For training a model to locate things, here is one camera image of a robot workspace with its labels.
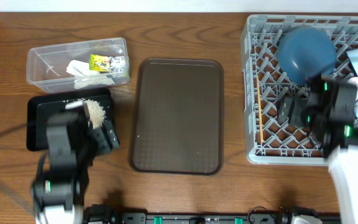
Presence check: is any brown serving tray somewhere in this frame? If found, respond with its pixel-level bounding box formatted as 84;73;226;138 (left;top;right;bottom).
129;58;224;175

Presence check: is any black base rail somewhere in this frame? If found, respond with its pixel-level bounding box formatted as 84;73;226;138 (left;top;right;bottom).
82;203;341;224

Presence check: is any black plastic bin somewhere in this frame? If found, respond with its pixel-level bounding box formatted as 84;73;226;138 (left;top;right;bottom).
26;88;114;151

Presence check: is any clear plastic bin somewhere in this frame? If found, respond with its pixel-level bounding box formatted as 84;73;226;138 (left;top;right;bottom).
26;37;130;93

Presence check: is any yellow green snack wrapper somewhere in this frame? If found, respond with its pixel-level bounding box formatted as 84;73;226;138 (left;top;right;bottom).
89;55;126;73

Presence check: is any spilled white rice pile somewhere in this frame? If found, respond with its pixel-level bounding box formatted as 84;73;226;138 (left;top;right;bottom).
62;98;108;130

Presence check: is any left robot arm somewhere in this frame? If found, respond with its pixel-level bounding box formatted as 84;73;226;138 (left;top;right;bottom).
0;106;120;224

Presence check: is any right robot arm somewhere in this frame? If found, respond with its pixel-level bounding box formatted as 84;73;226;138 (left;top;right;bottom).
277;78;358;223

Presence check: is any white tissue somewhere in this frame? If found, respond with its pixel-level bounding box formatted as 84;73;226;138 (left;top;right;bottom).
66;60;114;90

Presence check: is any grey dishwasher rack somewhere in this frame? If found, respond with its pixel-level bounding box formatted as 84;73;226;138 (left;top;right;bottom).
241;14;358;166

